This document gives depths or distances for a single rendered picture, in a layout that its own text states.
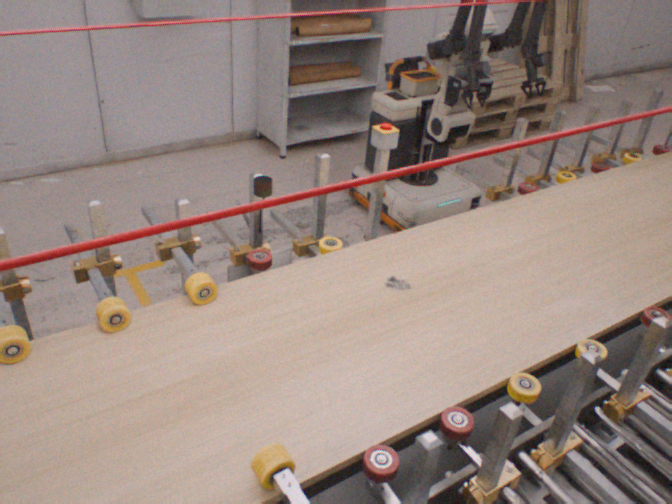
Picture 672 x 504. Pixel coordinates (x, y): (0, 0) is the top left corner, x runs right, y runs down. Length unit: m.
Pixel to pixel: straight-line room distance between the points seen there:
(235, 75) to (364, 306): 3.29
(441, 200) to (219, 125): 1.99
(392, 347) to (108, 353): 0.75
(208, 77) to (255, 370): 3.43
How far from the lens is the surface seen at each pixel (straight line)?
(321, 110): 5.31
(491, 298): 1.92
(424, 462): 1.14
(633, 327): 2.18
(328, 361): 1.60
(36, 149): 4.58
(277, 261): 2.19
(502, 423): 1.31
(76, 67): 4.44
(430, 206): 3.72
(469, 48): 3.19
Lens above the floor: 2.02
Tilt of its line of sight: 34 degrees down
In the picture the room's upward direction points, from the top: 5 degrees clockwise
